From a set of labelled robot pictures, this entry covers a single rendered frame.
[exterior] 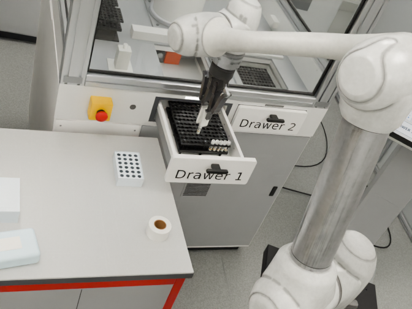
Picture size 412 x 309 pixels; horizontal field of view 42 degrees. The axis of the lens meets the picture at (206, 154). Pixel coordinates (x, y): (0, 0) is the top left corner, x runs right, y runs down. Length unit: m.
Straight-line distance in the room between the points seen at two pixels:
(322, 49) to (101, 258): 0.81
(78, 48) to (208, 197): 0.92
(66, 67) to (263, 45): 0.69
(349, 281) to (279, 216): 1.62
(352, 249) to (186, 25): 0.70
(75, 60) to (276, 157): 0.95
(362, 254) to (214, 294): 1.22
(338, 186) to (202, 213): 1.30
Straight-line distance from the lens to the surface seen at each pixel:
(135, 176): 1.75
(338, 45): 1.33
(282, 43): 1.34
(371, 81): 1.01
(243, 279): 2.67
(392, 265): 3.21
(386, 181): 2.43
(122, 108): 1.88
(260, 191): 2.39
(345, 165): 1.14
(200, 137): 1.81
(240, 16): 1.50
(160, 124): 1.86
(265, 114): 2.04
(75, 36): 1.70
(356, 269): 1.45
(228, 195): 2.35
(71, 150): 1.84
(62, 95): 1.83
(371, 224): 2.57
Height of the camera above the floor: 2.01
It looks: 39 degrees down
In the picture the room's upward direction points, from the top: 23 degrees clockwise
